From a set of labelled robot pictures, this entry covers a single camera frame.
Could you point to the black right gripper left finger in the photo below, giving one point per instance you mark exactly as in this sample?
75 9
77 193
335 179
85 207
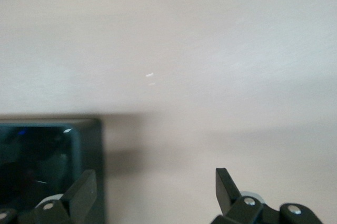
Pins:
79 195

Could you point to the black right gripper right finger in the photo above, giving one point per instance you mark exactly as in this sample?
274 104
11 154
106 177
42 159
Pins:
226 192

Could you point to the black plastic box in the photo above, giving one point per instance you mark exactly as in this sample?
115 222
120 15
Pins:
39 155

